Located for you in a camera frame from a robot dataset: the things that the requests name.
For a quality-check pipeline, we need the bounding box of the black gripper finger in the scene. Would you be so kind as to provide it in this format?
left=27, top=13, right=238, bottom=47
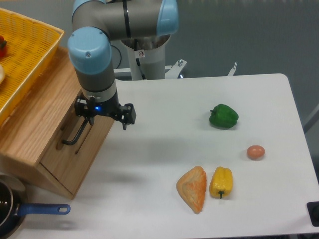
left=114, top=103, right=136, bottom=130
left=74, top=97, right=95, bottom=125

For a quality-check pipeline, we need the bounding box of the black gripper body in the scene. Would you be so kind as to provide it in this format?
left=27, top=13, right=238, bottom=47
left=81, top=96, right=120, bottom=119

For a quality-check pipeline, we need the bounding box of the black metal drawer handle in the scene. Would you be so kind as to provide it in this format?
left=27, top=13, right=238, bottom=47
left=61, top=118, right=89, bottom=146

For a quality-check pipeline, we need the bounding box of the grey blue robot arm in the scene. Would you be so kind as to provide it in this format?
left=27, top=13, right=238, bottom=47
left=67, top=0, right=179, bottom=127

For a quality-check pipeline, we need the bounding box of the wooden drawer cabinet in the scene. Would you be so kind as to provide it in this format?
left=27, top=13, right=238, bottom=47
left=0, top=46, right=87, bottom=201

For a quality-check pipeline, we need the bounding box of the yellow plastic basket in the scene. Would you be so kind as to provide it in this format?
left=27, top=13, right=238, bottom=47
left=0, top=8, right=64, bottom=122

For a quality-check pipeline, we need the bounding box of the white item in basket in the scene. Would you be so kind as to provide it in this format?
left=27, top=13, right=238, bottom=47
left=0, top=65, right=5, bottom=83

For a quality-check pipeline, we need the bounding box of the orange bread piece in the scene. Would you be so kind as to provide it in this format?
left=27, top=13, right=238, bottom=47
left=176, top=166, right=207, bottom=214

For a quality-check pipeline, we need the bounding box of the green bell pepper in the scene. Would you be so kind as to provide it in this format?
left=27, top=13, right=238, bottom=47
left=209, top=104, right=239, bottom=128

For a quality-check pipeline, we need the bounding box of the red tomato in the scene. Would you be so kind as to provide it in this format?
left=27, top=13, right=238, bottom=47
left=0, top=35, right=7, bottom=58

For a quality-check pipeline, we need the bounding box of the yellow bell pepper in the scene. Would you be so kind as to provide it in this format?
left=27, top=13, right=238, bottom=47
left=209, top=166, right=233, bottom=199

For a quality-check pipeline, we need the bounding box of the brown egg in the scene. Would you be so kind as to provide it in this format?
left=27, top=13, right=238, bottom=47
left=246, top=145, right=265, bottom=160

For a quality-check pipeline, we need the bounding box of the black object at table edge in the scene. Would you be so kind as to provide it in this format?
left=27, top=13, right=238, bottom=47
left=307, top=201, right=319, bottom=227

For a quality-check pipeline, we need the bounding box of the black cable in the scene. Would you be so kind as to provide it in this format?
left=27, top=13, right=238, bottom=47
left=111, top=44, right=122, bottom=70

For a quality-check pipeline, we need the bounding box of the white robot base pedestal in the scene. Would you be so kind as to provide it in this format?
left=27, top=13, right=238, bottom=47
left=114, top=34, right=171, bottom=81

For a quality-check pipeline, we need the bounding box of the blue handled black pan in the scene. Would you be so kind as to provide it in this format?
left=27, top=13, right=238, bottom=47
left=0, top=175, right=71, bottom=239

